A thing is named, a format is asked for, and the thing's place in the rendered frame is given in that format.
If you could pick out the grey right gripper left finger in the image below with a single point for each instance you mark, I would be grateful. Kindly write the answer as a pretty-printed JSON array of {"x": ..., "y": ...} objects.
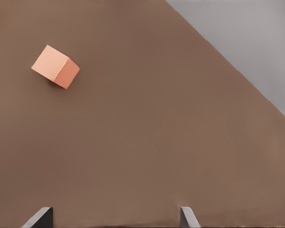
[{"x": 41, "y": 218}]

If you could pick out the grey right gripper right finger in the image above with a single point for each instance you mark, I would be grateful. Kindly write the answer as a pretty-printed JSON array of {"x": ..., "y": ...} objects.
[{"x": 188, "y": 217}]

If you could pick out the orange wooden cube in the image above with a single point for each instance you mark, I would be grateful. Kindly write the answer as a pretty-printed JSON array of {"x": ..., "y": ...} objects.
[{"x": 54, "y": 67}]

